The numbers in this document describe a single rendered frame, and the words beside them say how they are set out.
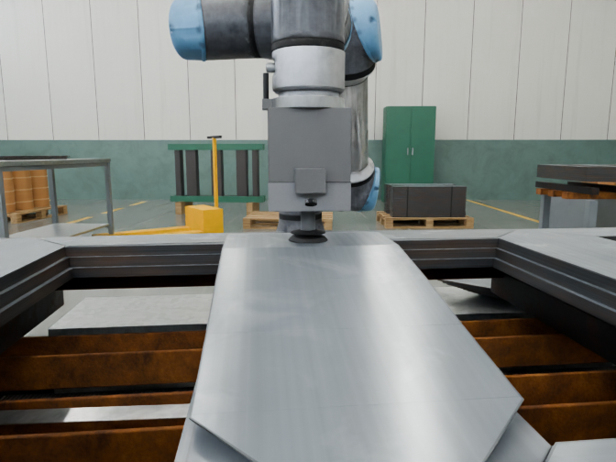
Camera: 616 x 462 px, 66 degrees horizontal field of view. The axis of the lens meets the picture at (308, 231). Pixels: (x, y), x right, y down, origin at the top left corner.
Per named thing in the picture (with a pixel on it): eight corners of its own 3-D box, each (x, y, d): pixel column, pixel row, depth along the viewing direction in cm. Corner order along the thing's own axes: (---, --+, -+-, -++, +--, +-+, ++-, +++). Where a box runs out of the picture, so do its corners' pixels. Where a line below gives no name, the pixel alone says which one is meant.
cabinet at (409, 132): (384, 203, 987) (387, 105, 956) (380, 200, 1035) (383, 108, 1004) (433, 203, 986) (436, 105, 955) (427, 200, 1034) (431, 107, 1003)
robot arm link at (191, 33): (258, 5, 100) (157, -26, 55) (310, 3, 98) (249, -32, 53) (262, 63, 104) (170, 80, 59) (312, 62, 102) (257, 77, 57)
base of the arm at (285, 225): (270, 243, 137) (270, 209, 135) (323, 241, 139) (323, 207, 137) (275, 255, 122) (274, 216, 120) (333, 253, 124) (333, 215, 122)
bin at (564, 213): (618, 246, 524) (623, 193, 514) (587, 247, 512) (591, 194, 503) (573, 236, 582) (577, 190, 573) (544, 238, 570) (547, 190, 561)
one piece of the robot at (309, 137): (258, 62, 43) (261, 239, 46) (357, 63, 44) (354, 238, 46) (263, 78, 53) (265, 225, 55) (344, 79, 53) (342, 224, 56)
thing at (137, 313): (678, 319, 103) (680, 306, 103) (49, 344, 90) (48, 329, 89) (611, 292, 123) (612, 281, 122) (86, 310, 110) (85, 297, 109)
